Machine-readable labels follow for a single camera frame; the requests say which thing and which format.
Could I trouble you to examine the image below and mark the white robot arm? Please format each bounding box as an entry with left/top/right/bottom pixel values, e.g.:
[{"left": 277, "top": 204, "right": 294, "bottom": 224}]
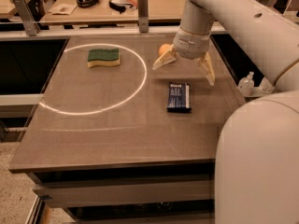
[{"left": 174, "top": 0, "right": 299, "bottom": 224}]

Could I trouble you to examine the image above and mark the blue rxbar blueberry bar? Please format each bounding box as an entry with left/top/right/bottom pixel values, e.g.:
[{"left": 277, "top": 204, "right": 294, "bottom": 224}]
[{"left": 167, "top": 83, "right": 192, "bottom": 113}]

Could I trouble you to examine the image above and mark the middle metal bracket post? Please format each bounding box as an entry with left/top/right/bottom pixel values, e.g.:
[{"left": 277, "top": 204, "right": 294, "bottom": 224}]
[{"left": 137, "top": 0, "right": 149, "bottom": 33}]

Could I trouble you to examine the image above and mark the orange round fruit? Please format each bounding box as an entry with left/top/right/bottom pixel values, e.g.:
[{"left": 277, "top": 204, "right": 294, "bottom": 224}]
[{"left": 158, "top": 44, "right": 171, "bottom": 56}]

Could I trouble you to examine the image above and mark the grey table drawer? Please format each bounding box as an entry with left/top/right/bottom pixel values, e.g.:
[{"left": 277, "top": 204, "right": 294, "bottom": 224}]
[{"left": 33, "top": 176, "right": 214, "bottom": 208}]

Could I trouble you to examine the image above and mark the left metal bracket post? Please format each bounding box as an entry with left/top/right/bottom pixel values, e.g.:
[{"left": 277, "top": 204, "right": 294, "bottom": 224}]
[{"left": 12, "top": 0, "right": 39, "bottom": 36}]

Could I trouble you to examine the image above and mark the green and yellow sponge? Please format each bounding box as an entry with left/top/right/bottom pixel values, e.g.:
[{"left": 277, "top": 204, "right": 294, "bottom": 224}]
[{"left": 87, "top": 49, "right": 120, "bottom": 67}]

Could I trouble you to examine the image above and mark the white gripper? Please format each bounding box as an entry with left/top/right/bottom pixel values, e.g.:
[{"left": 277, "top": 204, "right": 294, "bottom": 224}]
[{"left": 152, "top": 28, "right": 216, "bottom": 86}]

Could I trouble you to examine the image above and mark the clear plastic bottle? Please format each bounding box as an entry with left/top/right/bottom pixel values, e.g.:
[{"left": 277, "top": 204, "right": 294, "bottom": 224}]
[
  {"left": 238, "top": 72, "right": 254, "bottom": 97},
  {"left": 259, "top": 77, "right": 275, "bottom": 94}
]

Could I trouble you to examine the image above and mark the small printed card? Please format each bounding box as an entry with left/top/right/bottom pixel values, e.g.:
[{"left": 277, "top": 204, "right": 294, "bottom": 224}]
[{"left": 50, "top": 4, "right": 77, "bottom": 15}]

